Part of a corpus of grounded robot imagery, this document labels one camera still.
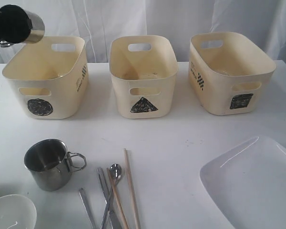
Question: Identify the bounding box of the steel spoon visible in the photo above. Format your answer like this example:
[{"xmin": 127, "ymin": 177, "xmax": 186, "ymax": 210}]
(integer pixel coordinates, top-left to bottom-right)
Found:
[{"xmin": 100, "ymin": 163, "xmax": 123, "ymax": 229}]

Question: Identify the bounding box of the white rectangular ceramic plate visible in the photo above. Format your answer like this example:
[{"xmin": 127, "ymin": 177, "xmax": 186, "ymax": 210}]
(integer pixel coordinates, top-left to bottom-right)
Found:
[{"xmin": 199, "ymin": 136, "xmax": 286, "ymax": 229}]

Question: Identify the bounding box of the white ceramic bowl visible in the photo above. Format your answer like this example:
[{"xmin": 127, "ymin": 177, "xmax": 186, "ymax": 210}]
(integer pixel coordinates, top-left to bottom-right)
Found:
[{"xmin": 0, "ymin": 194, "xmax": 37, "ymax": 229}]

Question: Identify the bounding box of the steel flat-handled fork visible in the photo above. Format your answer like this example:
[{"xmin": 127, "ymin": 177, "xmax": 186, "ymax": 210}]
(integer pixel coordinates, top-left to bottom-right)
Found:
[{"xmin": 79, "ymin": 188, "xmax": 97, "ymax": 229}]

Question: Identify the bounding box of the steel table knife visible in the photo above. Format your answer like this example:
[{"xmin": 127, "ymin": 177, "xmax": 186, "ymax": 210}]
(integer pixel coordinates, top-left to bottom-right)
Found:
[{"xmin": 97, "ymin": 167, "xmax": 122, "ymax": 229}]

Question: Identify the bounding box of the steel mug with wire handle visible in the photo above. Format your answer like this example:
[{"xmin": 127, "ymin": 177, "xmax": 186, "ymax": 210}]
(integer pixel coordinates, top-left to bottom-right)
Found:
[{"xmin": 24, "ymin": 138, "xmax": 87, "ymax": 191}]

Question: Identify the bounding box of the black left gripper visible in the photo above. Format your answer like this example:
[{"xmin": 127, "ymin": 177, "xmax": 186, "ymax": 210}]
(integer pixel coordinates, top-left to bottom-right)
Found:
[{"xmin": 0, "ymin": 4, "xmax": 30, "ymax": 43}]

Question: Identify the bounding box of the cream bin with square mark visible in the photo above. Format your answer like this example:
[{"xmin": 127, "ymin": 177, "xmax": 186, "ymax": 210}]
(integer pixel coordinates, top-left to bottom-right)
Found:
[{"xmin": 188, "ymin": 31, "xmax": 276, "ymax": 115}]

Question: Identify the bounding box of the wooden chopstick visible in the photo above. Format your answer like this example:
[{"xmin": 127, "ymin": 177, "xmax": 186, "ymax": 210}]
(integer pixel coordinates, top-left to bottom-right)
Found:
[
  {"xmin": 106, "ymin": 168, "xmax": 129, "ymax": 229},
  {"xmin": 123, "ymin": 148, "xmax": 141, "ymax": 229}
]

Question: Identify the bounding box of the white backdrop curtain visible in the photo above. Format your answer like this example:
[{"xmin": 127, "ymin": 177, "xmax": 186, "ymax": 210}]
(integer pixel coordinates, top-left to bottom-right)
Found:
[{"xmin": 11, "ymin": 0, "xmax": 286, "ymax": 63}]

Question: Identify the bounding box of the cream bin with circle mark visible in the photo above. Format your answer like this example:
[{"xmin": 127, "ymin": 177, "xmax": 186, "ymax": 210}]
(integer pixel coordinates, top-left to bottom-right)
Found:
[{"xmin": 2, "ymin": 36, "xmax": 89, "ymax": 119}]

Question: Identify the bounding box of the cream bin with triangle mark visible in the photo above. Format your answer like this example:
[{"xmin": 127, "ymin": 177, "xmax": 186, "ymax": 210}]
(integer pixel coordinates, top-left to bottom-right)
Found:
[{"xmin": 109, "ymin": 35, "xmax": 178, "ymax": 119}]

